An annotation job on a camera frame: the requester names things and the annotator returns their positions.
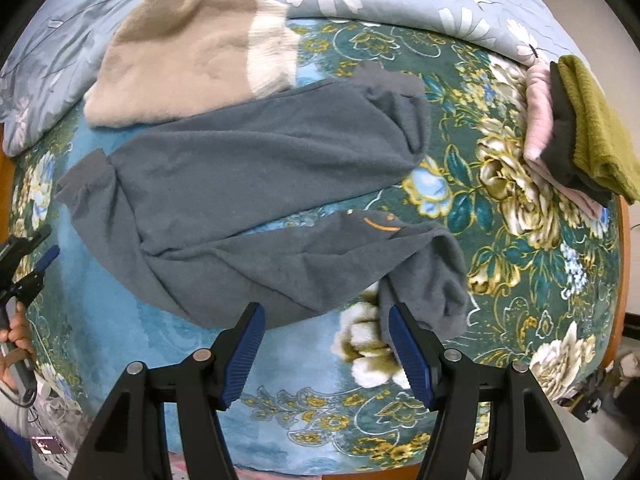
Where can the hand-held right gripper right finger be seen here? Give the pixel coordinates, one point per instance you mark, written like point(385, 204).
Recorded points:
point(410, 355)

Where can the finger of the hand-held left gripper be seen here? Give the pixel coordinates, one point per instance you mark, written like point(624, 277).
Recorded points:
point(25, 242)
point(47, 257)

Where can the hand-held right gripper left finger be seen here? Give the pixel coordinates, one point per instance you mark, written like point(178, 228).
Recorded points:
point(245, 355)

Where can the grey fleece pants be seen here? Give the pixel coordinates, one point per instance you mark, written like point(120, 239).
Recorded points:
point(250, 160)

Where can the stack of folded clothes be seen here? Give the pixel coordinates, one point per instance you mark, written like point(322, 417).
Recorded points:
point(537, 110)

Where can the person's left hand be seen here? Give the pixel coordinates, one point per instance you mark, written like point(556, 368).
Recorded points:
point(22, 330)

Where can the teal floral blanket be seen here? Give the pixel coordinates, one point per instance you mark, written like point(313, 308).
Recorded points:
point(310, 385)

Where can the smartphone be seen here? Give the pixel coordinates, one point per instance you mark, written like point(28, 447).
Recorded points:
point(48, 445)

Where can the dark object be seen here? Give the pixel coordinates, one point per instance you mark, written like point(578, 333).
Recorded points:
point(592, 395)

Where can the beige fuzzy sweater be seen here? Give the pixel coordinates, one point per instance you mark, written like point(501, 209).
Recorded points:
point(175, 60)

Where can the dark grey folded garment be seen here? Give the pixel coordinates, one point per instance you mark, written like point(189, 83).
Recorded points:
point(562, 150)

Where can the olive green folded garment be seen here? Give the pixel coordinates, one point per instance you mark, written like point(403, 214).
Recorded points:
point(600, 135)

